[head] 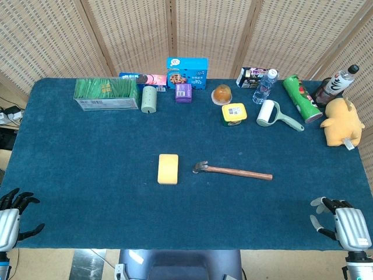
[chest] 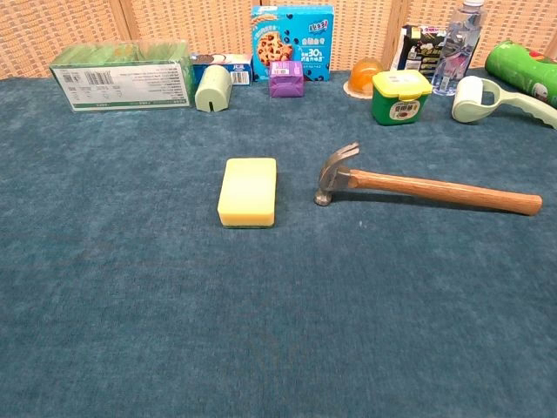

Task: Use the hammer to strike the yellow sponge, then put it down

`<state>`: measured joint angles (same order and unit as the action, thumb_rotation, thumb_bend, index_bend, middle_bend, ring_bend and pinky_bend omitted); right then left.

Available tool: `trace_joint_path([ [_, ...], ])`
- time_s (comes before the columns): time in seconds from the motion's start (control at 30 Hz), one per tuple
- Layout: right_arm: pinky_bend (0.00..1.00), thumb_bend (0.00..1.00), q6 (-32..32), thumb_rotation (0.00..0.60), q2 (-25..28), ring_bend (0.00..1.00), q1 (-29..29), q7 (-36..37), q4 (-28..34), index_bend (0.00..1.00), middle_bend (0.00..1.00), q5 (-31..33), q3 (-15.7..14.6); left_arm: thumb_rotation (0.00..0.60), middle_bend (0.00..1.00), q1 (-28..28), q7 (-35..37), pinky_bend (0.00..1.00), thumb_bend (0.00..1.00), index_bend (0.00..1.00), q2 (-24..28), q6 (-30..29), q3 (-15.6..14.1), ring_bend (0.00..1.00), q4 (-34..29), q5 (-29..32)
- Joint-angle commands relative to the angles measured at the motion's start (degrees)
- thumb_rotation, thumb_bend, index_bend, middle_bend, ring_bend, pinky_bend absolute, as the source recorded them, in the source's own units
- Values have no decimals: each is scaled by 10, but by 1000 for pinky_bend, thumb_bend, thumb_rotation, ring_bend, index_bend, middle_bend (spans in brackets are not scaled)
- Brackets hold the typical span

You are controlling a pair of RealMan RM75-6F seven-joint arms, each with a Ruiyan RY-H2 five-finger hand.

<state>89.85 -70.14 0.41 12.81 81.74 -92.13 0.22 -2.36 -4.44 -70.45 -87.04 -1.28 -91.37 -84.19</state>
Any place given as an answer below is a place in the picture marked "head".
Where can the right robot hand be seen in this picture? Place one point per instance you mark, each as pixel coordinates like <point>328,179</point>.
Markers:
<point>348,226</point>

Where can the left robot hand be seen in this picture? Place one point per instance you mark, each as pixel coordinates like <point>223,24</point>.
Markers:
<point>8,223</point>

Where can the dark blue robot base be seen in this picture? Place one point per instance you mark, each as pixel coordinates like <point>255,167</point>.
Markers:
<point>180,264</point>

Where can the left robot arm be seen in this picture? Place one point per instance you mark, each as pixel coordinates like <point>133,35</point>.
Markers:
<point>3,265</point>

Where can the yellow sponge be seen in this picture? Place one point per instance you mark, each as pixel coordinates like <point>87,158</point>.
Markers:
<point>168,168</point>

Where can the yellow plush toy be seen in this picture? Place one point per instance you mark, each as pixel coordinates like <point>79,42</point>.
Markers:
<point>341,122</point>

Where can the white power strip with plugs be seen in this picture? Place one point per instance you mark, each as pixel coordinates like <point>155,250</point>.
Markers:
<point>10,115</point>

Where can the green lint roller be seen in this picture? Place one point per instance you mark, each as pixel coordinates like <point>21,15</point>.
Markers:
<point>272,114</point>

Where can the green chip can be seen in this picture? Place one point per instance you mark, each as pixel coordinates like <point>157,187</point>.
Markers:
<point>301,97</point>

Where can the dark drink bottle white label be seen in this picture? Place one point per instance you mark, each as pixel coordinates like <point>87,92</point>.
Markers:
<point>335,84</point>

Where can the yellow lidded green tub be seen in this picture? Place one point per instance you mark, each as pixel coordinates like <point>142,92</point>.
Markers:
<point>234,113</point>

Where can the clear water bottle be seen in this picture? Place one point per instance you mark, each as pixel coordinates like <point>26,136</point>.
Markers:
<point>264,87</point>

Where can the green tea packet box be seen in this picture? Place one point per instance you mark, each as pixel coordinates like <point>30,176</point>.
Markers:
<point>105,93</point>

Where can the blue carpet table cover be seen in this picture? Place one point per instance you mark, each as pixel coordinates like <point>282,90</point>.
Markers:
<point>186,204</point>

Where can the black purple snack box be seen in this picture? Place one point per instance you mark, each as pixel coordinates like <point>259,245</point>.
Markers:
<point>252,76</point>

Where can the orange jelly cup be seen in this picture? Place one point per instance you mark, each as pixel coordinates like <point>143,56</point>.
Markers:
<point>222,94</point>

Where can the blue oreo cookie box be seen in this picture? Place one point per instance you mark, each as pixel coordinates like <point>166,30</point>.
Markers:
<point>145,79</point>

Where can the small purple carton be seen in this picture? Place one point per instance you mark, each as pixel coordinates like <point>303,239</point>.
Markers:
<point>183,93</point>

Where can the blue chocolate chip cookie box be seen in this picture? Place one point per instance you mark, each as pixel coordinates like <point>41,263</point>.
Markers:
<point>187,73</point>

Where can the woven bamboo folding screen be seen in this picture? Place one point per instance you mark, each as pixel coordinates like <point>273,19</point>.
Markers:
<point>186,35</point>

